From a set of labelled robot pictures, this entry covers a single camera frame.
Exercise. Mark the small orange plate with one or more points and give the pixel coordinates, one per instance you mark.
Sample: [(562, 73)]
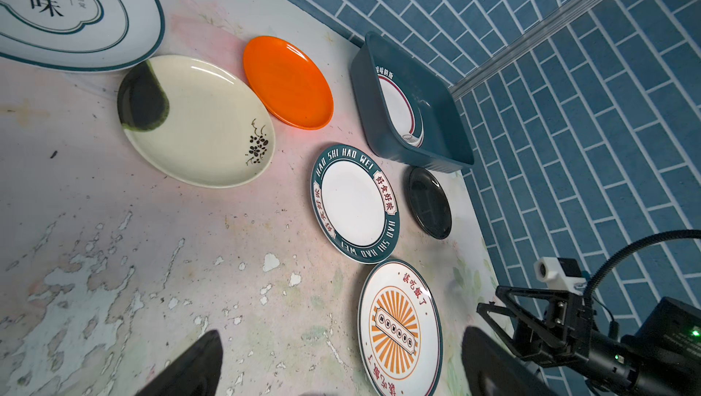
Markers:
[(288, 82)]

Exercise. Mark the small black plate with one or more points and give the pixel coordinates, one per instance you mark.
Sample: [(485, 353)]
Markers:
[(428, 203)]

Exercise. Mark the teal plastic bin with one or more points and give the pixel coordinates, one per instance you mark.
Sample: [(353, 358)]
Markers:
[(446, 147)]

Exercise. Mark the cream plate black brushstroke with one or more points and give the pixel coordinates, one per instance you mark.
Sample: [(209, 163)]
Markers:
[(195, 122)]

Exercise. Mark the white plate green red rim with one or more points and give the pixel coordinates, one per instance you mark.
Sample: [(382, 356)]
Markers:
[(406, 116)]

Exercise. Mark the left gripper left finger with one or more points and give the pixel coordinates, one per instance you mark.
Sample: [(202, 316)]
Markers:
[(196, 372)]

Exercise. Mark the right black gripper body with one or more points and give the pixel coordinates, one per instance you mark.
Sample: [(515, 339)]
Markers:
[(569, 321)]

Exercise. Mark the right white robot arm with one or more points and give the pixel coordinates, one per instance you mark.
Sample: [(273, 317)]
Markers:
[(662, 358)]

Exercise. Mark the white plate hao shi rim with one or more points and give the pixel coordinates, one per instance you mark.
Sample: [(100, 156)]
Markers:
[(354, 204)]

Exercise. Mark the white plate green cloud motif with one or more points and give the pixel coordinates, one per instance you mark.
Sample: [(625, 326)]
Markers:
[(81, 35)]

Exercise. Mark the white plate orange sunburst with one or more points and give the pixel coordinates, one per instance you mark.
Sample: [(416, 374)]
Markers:
[(399, 331)]

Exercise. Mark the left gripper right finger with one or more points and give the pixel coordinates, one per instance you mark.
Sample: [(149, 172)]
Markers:
[(491, 371)]

